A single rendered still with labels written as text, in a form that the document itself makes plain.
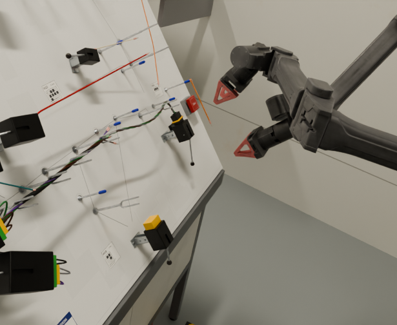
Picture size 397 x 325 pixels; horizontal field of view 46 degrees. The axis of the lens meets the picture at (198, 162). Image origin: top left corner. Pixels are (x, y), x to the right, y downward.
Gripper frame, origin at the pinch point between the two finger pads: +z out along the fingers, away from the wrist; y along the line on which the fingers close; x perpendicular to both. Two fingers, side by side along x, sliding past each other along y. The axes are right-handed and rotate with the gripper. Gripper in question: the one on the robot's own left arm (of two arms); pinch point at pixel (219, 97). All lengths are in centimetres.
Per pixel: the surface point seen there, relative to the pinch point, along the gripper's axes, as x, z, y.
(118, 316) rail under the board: 19, 35, 52
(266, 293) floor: 86, 98, -62
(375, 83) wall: 55, 5, -147
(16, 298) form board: -1, 25, 72
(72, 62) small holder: -33.3, 8.7, 24.4
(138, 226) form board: 8.1, 29.1, 31.3
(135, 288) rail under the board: 18, 33, 44
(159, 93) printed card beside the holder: -15.7, 18.1, -7.6
